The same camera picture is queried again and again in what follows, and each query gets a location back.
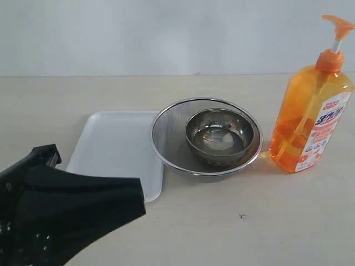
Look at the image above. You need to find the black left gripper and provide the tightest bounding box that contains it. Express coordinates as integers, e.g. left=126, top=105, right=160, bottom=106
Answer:
left=1, top=144, right=146, bottom=265

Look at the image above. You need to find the orange pump soap bottle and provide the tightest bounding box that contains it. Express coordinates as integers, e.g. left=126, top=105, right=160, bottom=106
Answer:
left=269, top=15, right=354, bottom=173

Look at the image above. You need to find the small stainless steel bowl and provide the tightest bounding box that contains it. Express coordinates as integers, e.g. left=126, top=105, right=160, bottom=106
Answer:
left=185, top=108, right=256, bottom=165

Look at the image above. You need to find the white rectangular tray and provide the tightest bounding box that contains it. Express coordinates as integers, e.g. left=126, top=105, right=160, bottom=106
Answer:
left=66, top=111, right=164, bottom=202

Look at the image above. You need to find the steel mesh strainer basket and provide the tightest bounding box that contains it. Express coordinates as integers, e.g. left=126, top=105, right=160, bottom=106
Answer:
left=150, top=98, right=263, bottom=177

